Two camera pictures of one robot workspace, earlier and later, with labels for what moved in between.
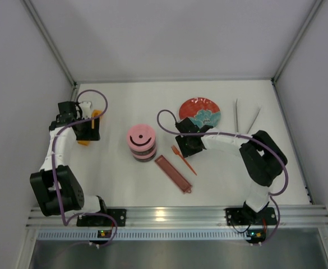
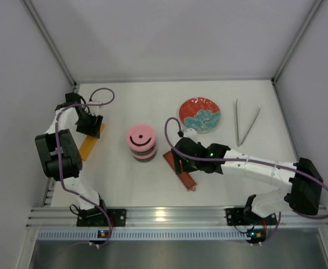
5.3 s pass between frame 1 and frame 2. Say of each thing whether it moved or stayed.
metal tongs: stayed
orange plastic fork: moved
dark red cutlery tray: moved
